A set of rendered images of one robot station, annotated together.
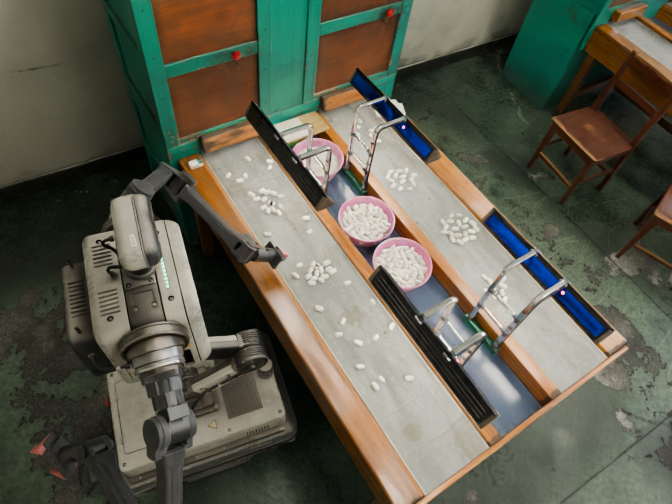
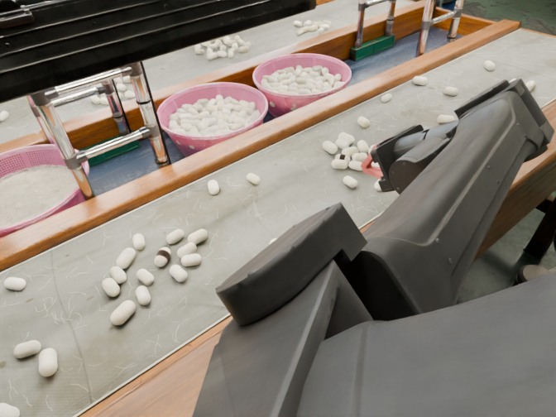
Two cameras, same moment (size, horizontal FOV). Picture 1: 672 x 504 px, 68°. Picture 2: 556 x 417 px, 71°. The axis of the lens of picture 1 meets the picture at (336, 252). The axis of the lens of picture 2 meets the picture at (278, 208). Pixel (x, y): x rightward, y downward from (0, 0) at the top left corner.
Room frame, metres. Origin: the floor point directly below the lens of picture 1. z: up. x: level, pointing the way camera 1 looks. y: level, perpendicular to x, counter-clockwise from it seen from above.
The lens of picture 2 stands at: (1.24, 0.72, 1.22)
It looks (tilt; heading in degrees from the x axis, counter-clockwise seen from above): 43 degrees down; 276
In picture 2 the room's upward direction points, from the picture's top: 3 degrees counter-clockwise
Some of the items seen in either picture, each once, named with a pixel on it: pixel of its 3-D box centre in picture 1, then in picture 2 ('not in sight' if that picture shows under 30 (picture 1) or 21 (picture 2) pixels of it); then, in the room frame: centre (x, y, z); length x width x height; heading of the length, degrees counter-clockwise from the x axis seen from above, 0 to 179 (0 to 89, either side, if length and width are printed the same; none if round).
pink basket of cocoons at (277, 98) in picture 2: (400, 267); (301, 88); (1.25, -0.30, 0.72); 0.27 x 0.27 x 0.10
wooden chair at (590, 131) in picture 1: (595, 132); not in sight; (2.80, -1.56, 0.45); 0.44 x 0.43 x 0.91; 34
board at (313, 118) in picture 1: (295, 129); not in sight; (1.96, 0.32, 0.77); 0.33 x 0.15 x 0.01; 131
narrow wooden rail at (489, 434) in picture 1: (356, 265); (309, 131); (1.23, -0.10, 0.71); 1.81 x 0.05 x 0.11; 41
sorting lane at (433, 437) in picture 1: (323, 279); (364, 155); (1.12, 0.03, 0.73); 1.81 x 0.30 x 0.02; 41
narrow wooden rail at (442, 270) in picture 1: (412, 237); (236, 86); (1.45, -0.34, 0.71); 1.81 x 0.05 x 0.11; 41
